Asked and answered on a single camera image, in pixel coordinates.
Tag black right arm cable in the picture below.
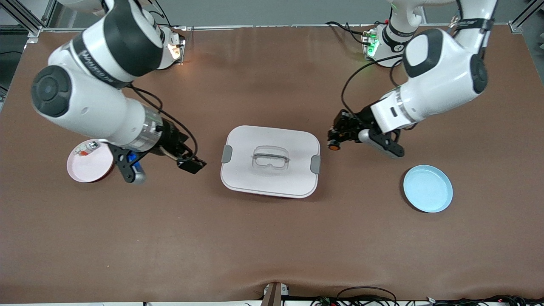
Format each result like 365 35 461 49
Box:
127 84 199 163

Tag brown metal bracket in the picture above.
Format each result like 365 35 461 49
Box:
261 282 290 306

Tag white lidded storage box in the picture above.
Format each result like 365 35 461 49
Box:
220 125 321 199

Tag silver table edge rail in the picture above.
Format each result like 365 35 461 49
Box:
40 25 517 32

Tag black looped cable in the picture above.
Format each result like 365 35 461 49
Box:
336 287 398 306

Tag white round plate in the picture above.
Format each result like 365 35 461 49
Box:
67 139 115 183

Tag light blue round plate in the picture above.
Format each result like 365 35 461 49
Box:
403 164 453 213

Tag black cable bundle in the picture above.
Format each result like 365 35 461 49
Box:
425 295 544 306

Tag black left base cable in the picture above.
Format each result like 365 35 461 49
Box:
326 20 374 45

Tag brown table mat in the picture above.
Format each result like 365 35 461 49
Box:
0 25 544 303

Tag aluminium frame profile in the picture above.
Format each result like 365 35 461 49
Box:
510 4 541 34
0 0 58 43

